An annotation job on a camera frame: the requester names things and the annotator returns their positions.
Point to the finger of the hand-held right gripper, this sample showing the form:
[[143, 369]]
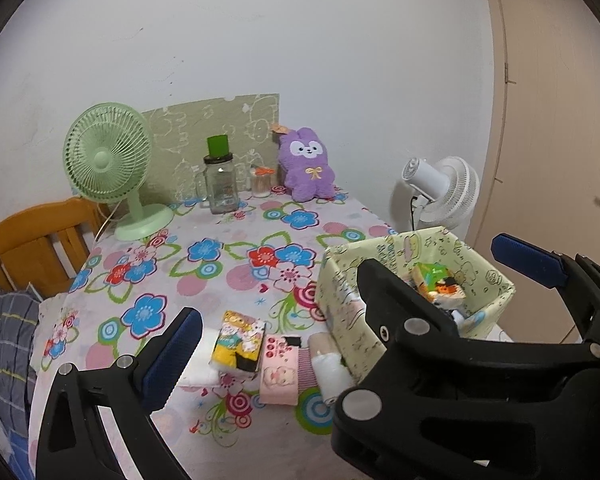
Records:
[[525, 257], [405, 300]]

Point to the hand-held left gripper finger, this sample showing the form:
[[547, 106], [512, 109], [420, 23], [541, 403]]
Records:
[[177, 355]]

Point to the white cloth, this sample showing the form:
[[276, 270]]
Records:
[[200, 367]]

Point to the green and orange packet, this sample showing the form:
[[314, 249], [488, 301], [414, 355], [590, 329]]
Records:
[[435, 280]]

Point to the yellow cartoon tissue pack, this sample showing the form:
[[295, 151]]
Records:
[[235, 345]]

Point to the yellow cartoon print storage box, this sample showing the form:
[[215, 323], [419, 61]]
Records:
[[345, 330]]

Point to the beige and white socks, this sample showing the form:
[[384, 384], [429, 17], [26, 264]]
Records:
[[330, 370]]

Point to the pink patterned packet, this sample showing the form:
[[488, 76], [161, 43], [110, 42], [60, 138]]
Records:
[[280, 375]]

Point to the white packet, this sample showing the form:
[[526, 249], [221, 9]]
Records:
[[457, 317]]

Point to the floral tablecloth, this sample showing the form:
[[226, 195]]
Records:
[[205, 280]]

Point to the white fan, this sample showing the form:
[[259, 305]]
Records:
[[450, 190]]

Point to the beige door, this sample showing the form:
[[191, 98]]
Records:
[[555, 135]]

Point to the purple plush bunny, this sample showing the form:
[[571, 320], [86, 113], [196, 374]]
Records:
[[307, 175]]

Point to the grey plaid pillow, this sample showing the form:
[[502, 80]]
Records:
[[5, 335]]

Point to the glass jar mug green lid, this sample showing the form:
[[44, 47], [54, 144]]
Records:
[[220, 185]]

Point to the cotton swab jar orange lid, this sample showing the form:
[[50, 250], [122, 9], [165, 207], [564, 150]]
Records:
[[261, 185]]

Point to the blue bed sheet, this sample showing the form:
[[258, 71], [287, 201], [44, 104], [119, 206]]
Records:
[[15, 452]]

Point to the wooden bed headboard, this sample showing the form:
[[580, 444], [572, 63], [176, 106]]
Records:
[[30, 225]]

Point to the green desk fan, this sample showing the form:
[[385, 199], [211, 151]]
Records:
[[105, 160]]

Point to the green patterned board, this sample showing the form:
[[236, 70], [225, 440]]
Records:
[[190, 125]]

